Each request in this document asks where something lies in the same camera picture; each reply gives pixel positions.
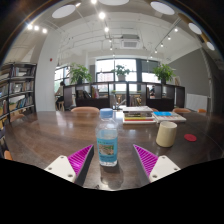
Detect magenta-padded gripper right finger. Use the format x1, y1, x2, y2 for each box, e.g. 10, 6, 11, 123
133, 143, 182, 188

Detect bushy potted green plant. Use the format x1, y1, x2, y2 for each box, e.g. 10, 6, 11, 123
67, 63, 93, 85

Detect low dark shelf unit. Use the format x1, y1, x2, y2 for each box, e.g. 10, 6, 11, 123
63, 81, 186, 112

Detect clear water bottle blue cap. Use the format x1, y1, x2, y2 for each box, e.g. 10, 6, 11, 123
95, 108, 119, 168

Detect flat round red coaster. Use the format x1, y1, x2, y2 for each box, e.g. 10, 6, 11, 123
183, 133, 198, 143

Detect ceiling track spot lights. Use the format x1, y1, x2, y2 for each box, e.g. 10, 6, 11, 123
26, 0, 179, 54

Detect ceiling air conditioner unit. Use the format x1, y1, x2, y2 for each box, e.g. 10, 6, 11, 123
120, 34, 140, 49

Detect person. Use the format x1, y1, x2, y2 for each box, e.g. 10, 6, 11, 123
54, 81, 66, 111

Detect cream ceramic mug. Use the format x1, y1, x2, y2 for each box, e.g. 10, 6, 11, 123
155, 120, 178, 148

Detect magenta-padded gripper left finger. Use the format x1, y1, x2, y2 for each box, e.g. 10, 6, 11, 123
44, 144, 95, 187

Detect orange chairs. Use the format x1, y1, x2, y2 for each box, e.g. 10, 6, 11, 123
3, 106, 208, 161

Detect wide potted green plant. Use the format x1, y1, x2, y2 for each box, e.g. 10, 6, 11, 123
152, 63, 176, 84

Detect white book with blue cover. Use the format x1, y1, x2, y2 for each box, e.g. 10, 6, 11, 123
151, 111, 188, 124

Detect round ceiling panel lights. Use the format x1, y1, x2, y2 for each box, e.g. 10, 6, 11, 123
51, 0, 216, 51

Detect stack of books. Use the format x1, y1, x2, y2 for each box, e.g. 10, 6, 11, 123
121, 105, 158, 126

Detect tall dark bookshelf unit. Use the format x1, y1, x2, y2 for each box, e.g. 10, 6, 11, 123
0, 61, 38, 134

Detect small potted plant white pot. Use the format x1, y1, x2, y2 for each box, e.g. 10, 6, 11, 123
112, 64, 131, 82

